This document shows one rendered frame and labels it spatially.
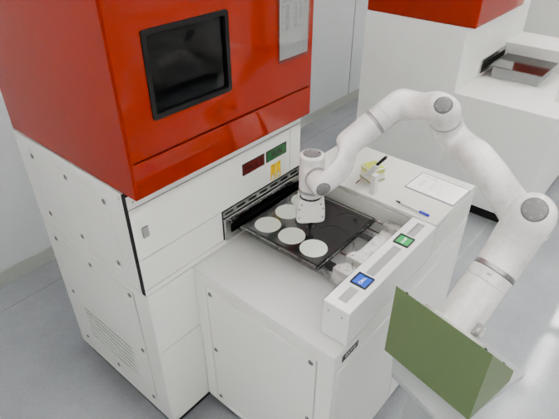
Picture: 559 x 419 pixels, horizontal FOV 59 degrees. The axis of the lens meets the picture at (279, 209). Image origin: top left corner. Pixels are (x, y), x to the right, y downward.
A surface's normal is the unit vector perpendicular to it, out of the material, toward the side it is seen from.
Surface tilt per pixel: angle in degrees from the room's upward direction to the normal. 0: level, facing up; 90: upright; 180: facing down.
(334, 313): 90
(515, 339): 0
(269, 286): 0
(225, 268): 0
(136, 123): 90
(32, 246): 90
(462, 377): 90
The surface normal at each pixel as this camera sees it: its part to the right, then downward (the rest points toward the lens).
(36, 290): 0.00, -0.82
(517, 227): -0.68, 0.26
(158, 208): 0.76, 0.37
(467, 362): -0.79, 0.35
